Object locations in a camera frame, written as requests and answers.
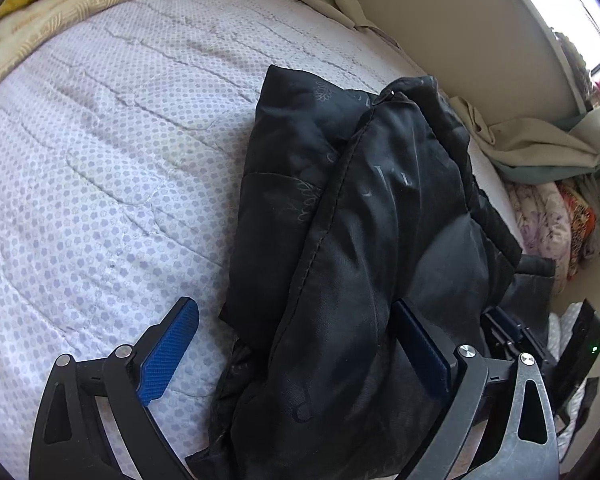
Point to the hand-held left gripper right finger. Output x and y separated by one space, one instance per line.
427 355

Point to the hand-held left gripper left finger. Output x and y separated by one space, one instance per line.
167 355

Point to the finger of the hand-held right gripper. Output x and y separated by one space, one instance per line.
510 330

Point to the black printed jacket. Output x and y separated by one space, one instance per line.
370 240

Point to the lilac floral quilt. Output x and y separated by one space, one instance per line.
540 215

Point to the orange leopard print blanket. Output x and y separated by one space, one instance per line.
582 225

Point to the lilac dotted bed cover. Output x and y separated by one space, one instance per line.
130 185

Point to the cream beige blanket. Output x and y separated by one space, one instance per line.
95 15

